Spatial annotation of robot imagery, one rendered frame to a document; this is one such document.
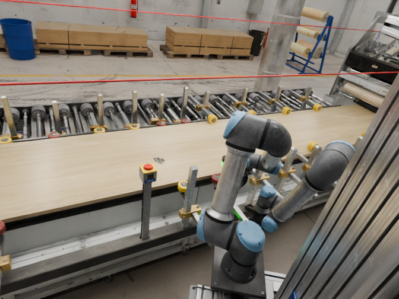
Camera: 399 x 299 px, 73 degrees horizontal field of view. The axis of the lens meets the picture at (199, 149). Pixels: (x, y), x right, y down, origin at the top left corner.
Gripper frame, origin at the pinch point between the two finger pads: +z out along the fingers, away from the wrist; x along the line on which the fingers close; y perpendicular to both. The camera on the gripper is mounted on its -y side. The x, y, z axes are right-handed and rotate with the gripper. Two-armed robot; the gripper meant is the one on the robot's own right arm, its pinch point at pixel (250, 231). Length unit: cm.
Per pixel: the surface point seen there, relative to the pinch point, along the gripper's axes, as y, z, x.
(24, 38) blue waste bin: -583, 39, -126
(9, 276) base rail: -27, 13, -123
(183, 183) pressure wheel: -43, -8, -25
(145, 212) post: -25, -10, -56
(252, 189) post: -25.8, -5.0, 19.2
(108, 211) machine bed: -47, 6, -71
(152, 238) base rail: -24, 13, -51
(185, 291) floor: -19, 83, -23
